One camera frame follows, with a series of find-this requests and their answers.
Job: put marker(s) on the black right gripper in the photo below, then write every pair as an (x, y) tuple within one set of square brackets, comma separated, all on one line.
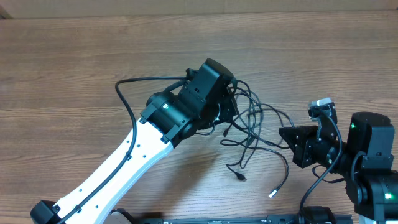
[(303, 149)]

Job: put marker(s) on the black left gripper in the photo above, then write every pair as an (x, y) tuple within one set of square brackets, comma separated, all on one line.
[(229, 108)]

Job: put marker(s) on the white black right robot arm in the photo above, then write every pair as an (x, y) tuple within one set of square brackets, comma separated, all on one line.
[(364, 160)]

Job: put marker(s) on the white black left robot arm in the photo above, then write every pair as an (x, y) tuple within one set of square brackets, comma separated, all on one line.
[(200, 100)]

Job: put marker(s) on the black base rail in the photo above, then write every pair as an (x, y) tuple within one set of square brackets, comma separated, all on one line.
[(236, 219)]

